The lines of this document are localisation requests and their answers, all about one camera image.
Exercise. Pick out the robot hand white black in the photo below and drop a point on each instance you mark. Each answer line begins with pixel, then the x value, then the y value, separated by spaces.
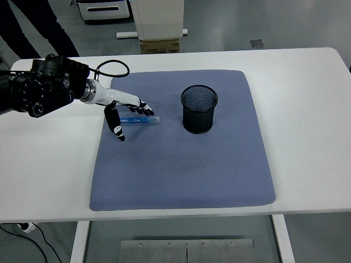
pixel 115 94

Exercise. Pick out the blue marker with clear cap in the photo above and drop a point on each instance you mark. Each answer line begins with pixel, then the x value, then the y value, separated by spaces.
pixel 140 120

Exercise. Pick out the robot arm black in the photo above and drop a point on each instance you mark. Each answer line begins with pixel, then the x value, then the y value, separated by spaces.
pixel 41 87

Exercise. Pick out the black mesh pen holder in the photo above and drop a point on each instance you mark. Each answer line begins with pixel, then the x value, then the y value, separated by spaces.
pixel 198 120

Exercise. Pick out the white base bar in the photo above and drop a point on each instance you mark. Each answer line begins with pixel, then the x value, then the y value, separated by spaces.
pixel 124 34

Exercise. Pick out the brown cardboard box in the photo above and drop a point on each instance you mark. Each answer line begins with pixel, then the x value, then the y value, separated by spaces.
pixel 159 47

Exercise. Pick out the white and black appliance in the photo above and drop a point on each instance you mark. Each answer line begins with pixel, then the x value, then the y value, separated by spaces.
pixel 104 11

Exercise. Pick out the white cabinet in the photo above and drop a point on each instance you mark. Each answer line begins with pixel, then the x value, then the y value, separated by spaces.
pixel 159 19

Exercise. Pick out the blue-grey textured mat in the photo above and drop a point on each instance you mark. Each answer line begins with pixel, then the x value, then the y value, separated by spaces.
pixel 181 170

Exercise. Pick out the person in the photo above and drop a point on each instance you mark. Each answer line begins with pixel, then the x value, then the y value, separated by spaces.
pixel 24 30

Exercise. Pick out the grey floor outlet plate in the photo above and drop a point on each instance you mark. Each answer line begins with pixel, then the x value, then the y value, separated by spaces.
pixel 257 43

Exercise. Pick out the white table leg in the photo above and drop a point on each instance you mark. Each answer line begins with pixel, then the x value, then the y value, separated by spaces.
pixel 283 241
pixel 79 241

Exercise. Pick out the white power strip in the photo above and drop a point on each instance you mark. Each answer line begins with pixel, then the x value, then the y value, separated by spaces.
pixel 28 228

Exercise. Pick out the grey metal plate with screws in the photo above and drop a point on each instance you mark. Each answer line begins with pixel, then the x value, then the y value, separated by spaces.
pixel 164 252

